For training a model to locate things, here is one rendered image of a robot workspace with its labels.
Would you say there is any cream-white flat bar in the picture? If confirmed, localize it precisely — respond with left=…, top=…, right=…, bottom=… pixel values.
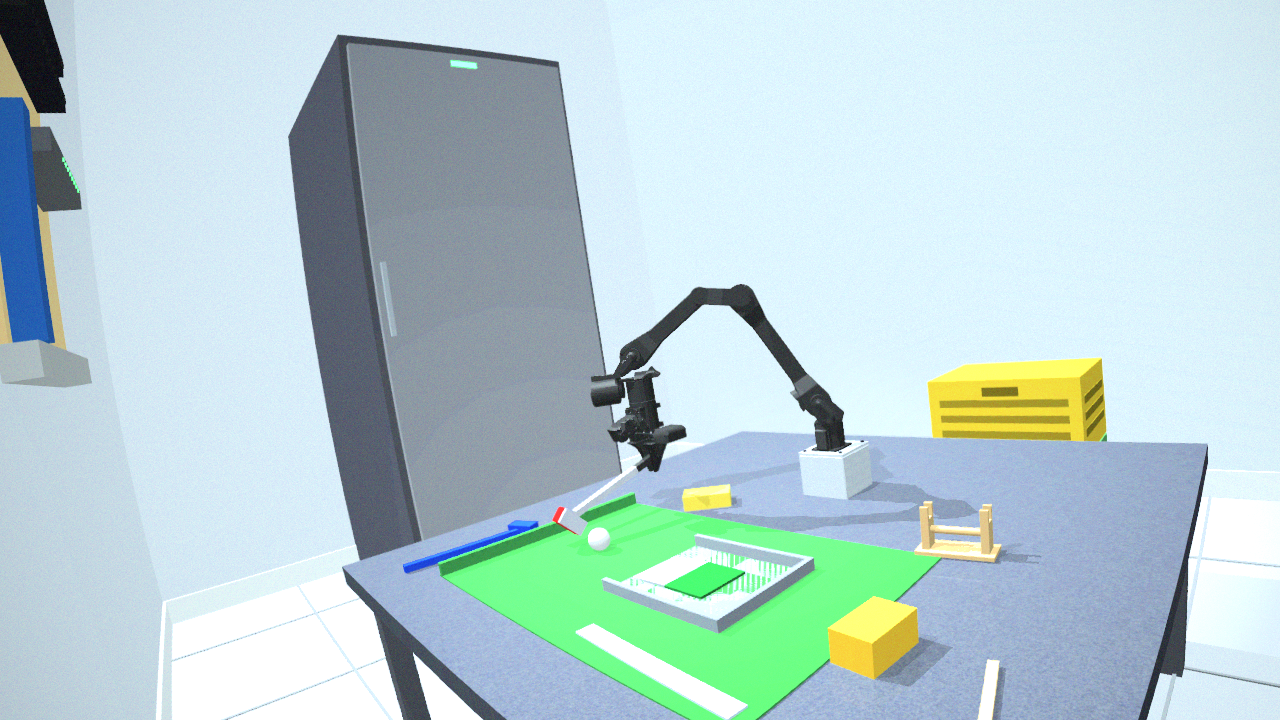
left=978, top=660, right=1000, bottom=720

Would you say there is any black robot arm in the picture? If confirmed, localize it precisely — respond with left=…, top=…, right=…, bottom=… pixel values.
left=590, top=284, right=852, bottom=452

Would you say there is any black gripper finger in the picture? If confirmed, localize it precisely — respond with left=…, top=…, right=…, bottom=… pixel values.
left=627, top=439, right=654, bottom=471
left=643, top=442, right=667, bottom=471

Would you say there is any blue putter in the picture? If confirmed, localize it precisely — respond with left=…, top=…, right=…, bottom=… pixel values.
left=403, top=521, right=538, bottom=573

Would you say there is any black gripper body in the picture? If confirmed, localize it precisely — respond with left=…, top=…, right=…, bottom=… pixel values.
left=626, top=398, right=687, bottom=445

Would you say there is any white flat strip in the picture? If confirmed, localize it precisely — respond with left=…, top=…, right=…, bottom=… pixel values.
left=576, top=624, right=748, bottom=720

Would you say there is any green flat mat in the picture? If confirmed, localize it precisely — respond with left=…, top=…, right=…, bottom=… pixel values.
left=440, top=503, right=940, bottom=720

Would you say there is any white ball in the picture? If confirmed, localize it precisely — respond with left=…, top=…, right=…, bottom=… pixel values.
left=588, top=528, right=611, bottom=550

